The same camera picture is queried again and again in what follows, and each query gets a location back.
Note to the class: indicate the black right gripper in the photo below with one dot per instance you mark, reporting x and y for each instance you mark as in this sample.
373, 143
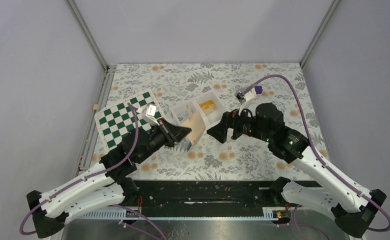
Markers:
232, 120

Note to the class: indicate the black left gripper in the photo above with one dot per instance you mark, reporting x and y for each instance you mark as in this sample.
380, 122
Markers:
175, 133

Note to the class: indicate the beige leather card holder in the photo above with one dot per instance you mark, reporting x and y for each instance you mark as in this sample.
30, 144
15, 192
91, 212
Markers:
196, 123

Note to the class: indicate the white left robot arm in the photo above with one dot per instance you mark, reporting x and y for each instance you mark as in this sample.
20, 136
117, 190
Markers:
106, 183

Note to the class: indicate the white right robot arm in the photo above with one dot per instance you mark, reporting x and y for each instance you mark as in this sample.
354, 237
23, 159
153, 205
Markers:
349, 204

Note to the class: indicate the white VIP card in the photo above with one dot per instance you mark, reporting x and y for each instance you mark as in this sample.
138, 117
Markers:
183, 116

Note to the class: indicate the orange gold card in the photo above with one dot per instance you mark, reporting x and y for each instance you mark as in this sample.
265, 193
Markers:
208, 107

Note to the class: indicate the white two-compartment plastic bin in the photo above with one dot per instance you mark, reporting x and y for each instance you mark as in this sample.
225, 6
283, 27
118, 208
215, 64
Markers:
192, 105

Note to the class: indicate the green white purple toy block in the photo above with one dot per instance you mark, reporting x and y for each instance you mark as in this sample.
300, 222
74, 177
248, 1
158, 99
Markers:
256, 91

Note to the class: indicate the green and white chessboard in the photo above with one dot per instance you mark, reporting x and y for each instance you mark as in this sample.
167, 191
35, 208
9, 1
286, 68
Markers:
115, 120

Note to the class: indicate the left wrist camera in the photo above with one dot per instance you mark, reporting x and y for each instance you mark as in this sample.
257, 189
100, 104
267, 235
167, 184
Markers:
148, 114

